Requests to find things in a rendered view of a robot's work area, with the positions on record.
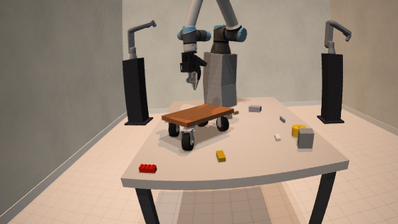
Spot yellow rectangular block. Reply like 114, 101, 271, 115
216, 150, 226, 162

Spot yellow short cylinder with center hole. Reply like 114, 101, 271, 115
292, 125, 306, 138

